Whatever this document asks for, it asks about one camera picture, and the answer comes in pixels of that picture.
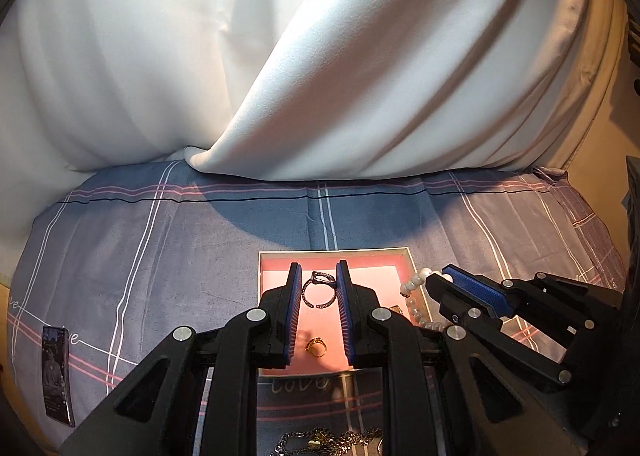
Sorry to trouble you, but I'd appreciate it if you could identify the white pearl bracelet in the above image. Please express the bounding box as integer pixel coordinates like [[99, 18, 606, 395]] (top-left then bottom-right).
[[399, 265, 454, 333]]

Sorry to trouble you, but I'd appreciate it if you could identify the silver chain necklace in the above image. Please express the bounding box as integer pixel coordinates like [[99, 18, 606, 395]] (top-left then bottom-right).
[[269, 426, 385, 456]]

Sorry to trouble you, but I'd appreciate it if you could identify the silver ring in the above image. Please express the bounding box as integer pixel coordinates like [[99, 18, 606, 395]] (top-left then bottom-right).
[[300, 271, 338, 311]]

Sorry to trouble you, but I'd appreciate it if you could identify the teal box pink interior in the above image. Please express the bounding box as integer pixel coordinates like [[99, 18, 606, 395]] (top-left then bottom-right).
[[257, 247, 447, 377]]

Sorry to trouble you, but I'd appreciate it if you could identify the blue plaid bed sheet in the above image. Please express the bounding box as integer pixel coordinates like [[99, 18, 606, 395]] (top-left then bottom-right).
[[8, 161, 627, 447]]

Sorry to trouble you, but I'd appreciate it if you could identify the beige headboard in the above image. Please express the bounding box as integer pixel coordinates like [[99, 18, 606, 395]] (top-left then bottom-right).
[[539, 0, 639, 261]]

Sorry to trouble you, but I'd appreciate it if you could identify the right white pillow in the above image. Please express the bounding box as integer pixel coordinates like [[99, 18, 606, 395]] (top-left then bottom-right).
[[184, 0, 593, 181]]

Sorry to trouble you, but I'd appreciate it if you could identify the white pillow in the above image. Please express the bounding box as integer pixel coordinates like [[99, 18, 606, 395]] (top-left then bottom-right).
[[184, 0, 593, 181], [1, 0, 277, 259]]

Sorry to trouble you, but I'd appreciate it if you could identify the left white pillow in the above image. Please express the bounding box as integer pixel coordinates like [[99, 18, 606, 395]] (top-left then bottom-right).
[[1, 0, 277, 259]]

